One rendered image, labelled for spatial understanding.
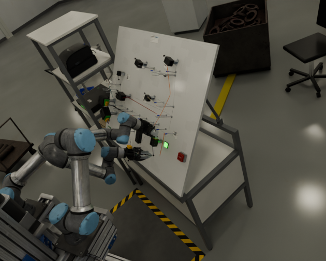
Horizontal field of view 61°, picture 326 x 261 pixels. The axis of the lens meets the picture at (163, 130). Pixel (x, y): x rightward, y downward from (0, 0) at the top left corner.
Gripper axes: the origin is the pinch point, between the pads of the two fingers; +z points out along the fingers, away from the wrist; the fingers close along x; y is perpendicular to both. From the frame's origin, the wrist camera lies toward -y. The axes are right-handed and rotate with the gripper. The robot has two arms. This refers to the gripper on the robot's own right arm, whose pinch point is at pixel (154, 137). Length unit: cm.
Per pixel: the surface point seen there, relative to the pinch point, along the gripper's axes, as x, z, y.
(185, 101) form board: -13.6, -6.8, 31.8
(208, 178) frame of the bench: -31.6, 38.1, -5.6
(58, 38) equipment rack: 93, -57, 24
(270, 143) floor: 2, 163, 50
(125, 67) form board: 68, -7, 34
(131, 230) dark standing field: 38, 79, -103
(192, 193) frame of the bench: -32.2, 29.7, -20.5
